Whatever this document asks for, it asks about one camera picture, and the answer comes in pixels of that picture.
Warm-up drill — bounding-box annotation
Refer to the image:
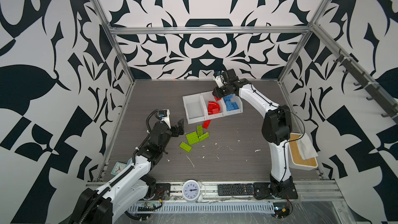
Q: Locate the blue lego brick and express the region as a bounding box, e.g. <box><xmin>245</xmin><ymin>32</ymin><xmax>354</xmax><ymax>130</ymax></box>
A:
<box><xmin>224</xmin><ymin>101</ymin><xmax>239</xmax><ymax>112</ymax></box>
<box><xmin>223</xmin><ymin>94</ymin><xmax>234</xmax><ymax>102</ymax></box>

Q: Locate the green long lego brick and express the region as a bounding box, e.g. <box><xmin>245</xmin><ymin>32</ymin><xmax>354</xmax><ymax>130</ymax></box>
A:
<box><xmin>197</xmin><ymin>125</ymin><xmax>204</xmax><ymax>136</ymax></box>

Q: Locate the long red lego brick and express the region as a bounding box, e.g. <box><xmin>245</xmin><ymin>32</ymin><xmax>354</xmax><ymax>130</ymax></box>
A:
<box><xmin>203</xmin><ymin>120</ymin><xmax>211</xmax><ymax>129</ymax></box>

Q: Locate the green slanted lego brick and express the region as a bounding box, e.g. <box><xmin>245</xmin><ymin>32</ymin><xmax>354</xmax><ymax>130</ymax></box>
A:
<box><xmin>199</xmin><ymin>132</ymin><xmax>209</xmax><ymax>142</ymax></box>

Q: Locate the red D-shaped lego piece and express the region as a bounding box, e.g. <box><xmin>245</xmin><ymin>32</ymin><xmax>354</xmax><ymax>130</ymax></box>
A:
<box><xmin>207</xmin><ymin>101</ymin><xmax>221</xmax><ymax>115</ymax></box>

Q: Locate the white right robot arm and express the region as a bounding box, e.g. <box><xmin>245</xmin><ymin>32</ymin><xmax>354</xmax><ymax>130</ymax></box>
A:
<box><xmin>213</xmin><ymin>76</ymin><xmax>293</xmax><ymax>197</ymax></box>

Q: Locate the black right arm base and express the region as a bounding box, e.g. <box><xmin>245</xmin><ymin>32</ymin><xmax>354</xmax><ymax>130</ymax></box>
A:
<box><xmin>254</xmin><ymin>176</ymin><xmax>299</xmax><ymax>200</ymax></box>

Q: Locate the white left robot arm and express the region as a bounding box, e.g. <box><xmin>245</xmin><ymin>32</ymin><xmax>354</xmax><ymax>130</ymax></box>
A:
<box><xmin>68</xmin><ymin>118</ymin><xmax>184</xmax><ymax>224</ymax></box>

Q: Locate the white right storage bin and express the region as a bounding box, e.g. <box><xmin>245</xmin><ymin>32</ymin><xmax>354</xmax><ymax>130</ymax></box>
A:
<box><xmin>222</xmin><ymin>94</ymin><xmax>243</xmax><ymax>116</ymax></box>

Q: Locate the white storage bin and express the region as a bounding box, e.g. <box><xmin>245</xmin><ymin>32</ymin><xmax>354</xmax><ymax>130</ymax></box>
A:
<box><xmin>222</xmin><ymin>94</ymin><xmax>243</xmax><ymax>116</ymax></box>
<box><xmin>200</xmin><ymin>91</ymin><xmax>226</xmax><ymax>120</ymax></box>
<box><xmin>182</xmin><ymin>94</ymin><xmax>206</xmax><ymax>124</ymax></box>

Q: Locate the large green lego plate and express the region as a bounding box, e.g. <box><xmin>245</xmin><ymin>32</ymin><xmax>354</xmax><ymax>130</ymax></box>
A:
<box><xmin>186</xmin><ymin>132</ymin><xmax>200</xmax><ymax>146</ymax></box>

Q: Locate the white left storage bin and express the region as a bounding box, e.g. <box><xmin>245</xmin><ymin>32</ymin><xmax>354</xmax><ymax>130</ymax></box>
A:
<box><xmin>182</xmin><ymin>94</ymin><xmax>206</xmax><ymax>124</ymax></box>

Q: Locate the white middle storage bin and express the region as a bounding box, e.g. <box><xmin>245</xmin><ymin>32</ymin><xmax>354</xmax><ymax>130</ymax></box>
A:
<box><xmin>200</xmin><ymin>91</ymin><xmax>226</xmax><ymax>120</ymax></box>

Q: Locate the white analog clock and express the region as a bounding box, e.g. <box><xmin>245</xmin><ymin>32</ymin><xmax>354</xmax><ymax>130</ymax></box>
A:
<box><xmin>181</xmin><ymin>179</ymin><xmax>201</xmax><ymax>201</ymax></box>

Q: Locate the small card with clock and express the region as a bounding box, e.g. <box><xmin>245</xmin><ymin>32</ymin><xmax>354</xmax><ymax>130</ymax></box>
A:
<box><xmin>111</xmin><ymin>162</ymin><xmax>127</xmax><ymax>176</ymax></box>

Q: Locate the electronics board left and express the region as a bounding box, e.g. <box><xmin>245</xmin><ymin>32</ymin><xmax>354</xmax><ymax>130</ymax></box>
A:
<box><xmin>137</xmin><ymin>200</ymin><xmax>163</xmax><ymax>212</ymax></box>

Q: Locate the electronics board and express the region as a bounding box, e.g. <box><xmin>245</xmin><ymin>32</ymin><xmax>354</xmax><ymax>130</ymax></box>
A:
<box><xmin>272</xmin><ymin>201</ymin><xmax>293</xmax><ymax>219</ymax></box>
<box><xmin>137</xmin><ymin>200</ymin><xmax>163</xmax><ymax>212</ymax></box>

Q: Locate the black remote control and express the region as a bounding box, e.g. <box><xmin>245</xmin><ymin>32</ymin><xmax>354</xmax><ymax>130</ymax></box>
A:
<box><xmin>218</xmin><ymin>184</ymin><xmax>255</xmax><ymax>197</ymax></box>

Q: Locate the electronics board right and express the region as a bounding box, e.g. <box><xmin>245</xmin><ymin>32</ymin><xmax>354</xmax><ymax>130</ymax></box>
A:
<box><xmin>272</xmin><ymin>201</ymin><xmax>293</xmax><ymax>219</ymax></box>

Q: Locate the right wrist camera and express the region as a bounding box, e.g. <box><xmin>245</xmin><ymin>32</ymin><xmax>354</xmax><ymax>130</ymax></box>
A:
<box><xmin>213</xmin><ymin>69</ymin><xmax>239</xmax><ymax>88</ymax></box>

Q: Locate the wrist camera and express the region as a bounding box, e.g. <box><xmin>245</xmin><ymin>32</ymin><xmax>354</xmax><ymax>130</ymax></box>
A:
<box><xmin>155</xmin><ymin>110</ymin><xmax>171</xmax><ymax>129</ymax></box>
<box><xmin>213</xmin><ymin>69</ymin><xmax>239</xmax><ymax>88</ymax></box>

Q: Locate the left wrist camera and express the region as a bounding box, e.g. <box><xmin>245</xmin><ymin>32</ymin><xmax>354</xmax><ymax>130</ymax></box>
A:
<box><xmin>155</xmin><ymin>110</ymin><xmax>171</xmax><ymax>129</ymax></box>

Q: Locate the white perforated cable tray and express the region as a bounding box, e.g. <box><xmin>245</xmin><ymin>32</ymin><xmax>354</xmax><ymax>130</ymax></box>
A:
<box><xmin>128</xmin><ymin>202</ymin><xmax>275</xmax><ymax>214</ymax></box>

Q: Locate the aluminium frame crossbar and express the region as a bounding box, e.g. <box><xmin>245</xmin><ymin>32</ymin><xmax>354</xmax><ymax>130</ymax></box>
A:
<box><xmin>109</xmin><ymin>26</ymin><xmax>309</xmax><ymax>35</ymax></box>

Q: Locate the black hook rail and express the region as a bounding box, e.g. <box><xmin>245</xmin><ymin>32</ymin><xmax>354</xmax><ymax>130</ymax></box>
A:
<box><xmin>334</xmin><ymin>48</ymin><xmax>398</xmax><ymax>124</ymax></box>

